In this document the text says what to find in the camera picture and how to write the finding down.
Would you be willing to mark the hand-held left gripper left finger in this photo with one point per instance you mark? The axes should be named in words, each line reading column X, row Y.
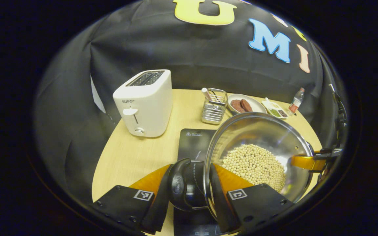
column 161, row 203

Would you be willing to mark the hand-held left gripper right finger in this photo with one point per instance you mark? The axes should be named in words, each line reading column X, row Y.
column 223, row 209

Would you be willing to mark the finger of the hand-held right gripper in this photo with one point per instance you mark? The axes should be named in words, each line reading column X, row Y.
column 307, row 163

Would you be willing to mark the black induction cooktop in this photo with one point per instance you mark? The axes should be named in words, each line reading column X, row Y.
column 192, row 144

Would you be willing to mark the clear plastic water bottle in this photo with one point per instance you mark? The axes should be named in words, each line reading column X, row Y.
column 296, row 101

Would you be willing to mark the pile of yellow soybeans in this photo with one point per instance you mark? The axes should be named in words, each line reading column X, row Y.
column 254, row 164

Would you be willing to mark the white divided dish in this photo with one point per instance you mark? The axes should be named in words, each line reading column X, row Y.
column 274, row 109

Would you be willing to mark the white oval plate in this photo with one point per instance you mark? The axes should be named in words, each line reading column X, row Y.
column 258, row 105

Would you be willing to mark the brown meat patty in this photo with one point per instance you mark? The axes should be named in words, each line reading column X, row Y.
column 235, row 106
column 247, row 105

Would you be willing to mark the white toaster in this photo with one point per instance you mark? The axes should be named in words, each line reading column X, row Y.
column 149, row 105

